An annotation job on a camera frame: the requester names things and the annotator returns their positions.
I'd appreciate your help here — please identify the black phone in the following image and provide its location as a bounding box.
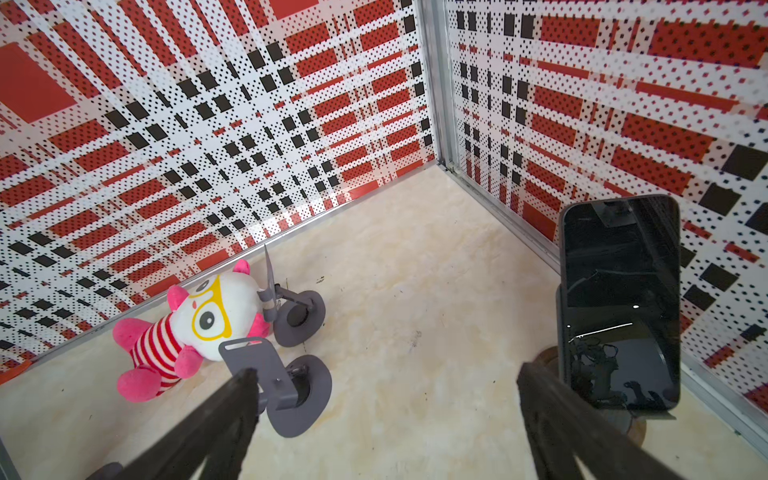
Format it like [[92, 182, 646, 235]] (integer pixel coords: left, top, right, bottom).
[[557, 194, 681, 415]]

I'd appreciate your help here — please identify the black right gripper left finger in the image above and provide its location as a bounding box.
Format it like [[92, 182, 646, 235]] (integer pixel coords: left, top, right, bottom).
[[116, 368, 260, 479]]

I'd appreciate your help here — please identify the pink striped plush toy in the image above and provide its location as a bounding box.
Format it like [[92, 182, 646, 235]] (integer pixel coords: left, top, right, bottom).
[[112, 260, 270, 403]]

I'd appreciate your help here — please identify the grey phone stand centre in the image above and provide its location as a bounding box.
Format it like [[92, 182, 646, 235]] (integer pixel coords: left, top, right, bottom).
[[219, 337, 332, 438]]

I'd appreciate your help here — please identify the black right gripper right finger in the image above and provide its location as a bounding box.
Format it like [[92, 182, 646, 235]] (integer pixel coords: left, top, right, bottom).
[[517, 362, 679, 479]]

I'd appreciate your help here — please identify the grey phone stand far right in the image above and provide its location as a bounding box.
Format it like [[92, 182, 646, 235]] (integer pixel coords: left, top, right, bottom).
[[534, 346, 647, 446]]

